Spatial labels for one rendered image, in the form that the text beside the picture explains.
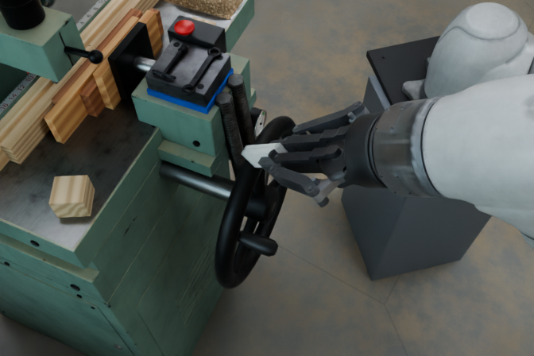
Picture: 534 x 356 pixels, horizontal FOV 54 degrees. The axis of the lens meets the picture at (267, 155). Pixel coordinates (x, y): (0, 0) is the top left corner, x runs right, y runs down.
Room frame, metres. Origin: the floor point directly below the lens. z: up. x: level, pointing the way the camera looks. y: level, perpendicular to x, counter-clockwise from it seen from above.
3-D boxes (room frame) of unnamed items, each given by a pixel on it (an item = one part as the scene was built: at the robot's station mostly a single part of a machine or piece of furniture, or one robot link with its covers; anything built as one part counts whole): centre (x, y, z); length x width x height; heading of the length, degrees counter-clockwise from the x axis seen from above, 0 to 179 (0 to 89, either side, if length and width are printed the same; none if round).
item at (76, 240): (0.60, 0.19, 0.87); 0.61 x 0.30 x 0.06; 157
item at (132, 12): (0.63, 0.27, 0.92); 0.23 x 0.02 x 0.04; 157
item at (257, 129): (0.72, 0.03, 0.65); 0.06 x 0.04 x 0.08; 157
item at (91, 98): (0.64, 0.24, 0.92); 0.22 x 0.02 x 0.05; 157
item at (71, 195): (0.38, 0.27, 0.92); 0.05 x 0.04 x 0.04; 93
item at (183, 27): (0.61, 0.12, 1.02); 0.03 x 0.03 x 0.01
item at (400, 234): (0.80, -0.43, 0.30); 0.30 x 0.30 x 0.60; 14
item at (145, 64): (0.60, 0.19, 0.95); 0.09 x 0.07 x 0.09; 157
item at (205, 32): (0.57, 0.11, 0.99); 0.13 x 0.11 x 0.06; 157
